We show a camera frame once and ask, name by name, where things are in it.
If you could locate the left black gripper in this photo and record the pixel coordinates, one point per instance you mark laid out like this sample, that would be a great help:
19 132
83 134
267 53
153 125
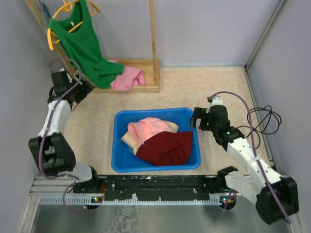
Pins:
85 88

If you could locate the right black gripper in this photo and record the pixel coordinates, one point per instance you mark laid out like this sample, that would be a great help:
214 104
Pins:
198 113

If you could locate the dark red bucket hat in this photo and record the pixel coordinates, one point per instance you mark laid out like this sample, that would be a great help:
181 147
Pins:
167 149

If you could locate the pink bucket hat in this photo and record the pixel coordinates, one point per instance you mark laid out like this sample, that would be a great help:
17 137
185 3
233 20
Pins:
146 128

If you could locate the wooden clothes rack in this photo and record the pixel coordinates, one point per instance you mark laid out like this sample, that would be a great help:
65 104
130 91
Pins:
150 67

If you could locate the blue plastic bin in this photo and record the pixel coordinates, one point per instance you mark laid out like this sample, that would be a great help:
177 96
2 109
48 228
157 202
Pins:
122 160

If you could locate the black wire hat stand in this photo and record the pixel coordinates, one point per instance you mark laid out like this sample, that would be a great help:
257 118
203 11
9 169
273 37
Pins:
261 128

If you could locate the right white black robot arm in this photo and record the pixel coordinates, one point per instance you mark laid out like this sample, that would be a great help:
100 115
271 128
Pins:
274 196

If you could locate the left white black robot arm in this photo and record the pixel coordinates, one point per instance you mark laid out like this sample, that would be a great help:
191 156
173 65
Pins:
52 153

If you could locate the green tank top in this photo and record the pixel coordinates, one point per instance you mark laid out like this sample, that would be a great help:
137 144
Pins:
78 39

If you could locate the pink crumpled garment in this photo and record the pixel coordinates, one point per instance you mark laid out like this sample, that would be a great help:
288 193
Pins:
130 77

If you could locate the beige bucket hat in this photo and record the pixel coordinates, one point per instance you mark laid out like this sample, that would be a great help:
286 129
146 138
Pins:
128 140

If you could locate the teal clothes hanger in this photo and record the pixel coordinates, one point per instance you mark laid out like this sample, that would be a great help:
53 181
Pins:
44 14

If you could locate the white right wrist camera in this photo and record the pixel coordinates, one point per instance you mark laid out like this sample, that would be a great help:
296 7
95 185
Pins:
216 100

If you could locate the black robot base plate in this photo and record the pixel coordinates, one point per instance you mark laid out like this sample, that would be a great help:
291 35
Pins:
143 189

